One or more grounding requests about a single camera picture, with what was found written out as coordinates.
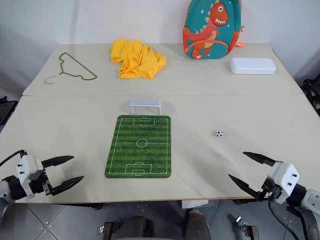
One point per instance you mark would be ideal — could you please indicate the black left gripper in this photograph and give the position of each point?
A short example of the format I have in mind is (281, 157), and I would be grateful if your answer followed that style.
(40, 183)

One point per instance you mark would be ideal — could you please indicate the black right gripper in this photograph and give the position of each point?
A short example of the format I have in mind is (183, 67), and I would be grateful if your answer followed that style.
(271, 191)

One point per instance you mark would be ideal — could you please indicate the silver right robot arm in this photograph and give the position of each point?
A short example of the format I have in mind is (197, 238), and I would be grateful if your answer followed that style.
(308, 197)

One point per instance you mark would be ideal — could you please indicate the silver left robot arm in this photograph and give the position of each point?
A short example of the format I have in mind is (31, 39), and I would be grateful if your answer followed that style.
(10, 188)

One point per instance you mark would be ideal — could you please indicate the small soccer ball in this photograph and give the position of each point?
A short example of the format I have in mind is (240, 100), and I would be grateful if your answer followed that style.
(219, 133)

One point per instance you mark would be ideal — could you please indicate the green soccer field mat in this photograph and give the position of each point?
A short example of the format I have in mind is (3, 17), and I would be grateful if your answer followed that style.
(140, 155)

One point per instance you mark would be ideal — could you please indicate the dark rounded shape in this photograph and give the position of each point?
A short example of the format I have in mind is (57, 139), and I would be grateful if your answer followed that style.
(198, 225)

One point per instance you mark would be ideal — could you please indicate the black wheeled chair base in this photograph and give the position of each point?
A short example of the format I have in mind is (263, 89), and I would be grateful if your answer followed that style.
(312, 92)

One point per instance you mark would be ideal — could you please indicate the white rectangular case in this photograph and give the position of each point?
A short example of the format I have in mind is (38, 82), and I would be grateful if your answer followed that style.
(252, 65)

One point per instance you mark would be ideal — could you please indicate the small white goal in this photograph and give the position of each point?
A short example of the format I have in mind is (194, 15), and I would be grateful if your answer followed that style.
(145, 102)

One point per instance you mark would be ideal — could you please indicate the crumpled yellow shirt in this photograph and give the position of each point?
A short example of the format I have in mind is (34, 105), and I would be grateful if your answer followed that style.
(136, 60)

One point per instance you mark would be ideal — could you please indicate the teal dinosaur backpack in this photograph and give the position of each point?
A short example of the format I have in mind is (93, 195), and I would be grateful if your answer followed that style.
(210, 27)

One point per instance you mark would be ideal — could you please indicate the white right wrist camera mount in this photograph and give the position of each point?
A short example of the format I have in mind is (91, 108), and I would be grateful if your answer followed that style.
(285, 178)

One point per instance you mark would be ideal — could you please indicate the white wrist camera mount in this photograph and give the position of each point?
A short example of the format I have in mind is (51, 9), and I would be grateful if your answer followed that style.
(285, 178)
(26, 170)

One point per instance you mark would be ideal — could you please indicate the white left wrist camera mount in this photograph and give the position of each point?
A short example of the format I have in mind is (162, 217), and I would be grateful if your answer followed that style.
(26, 170)

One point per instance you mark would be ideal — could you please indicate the metal caster bracket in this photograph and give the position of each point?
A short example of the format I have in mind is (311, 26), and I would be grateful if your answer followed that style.
(107, 228)
(246, 226)

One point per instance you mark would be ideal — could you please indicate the black equipment frame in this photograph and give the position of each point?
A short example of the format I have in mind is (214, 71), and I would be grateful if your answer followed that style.
(6, 110)

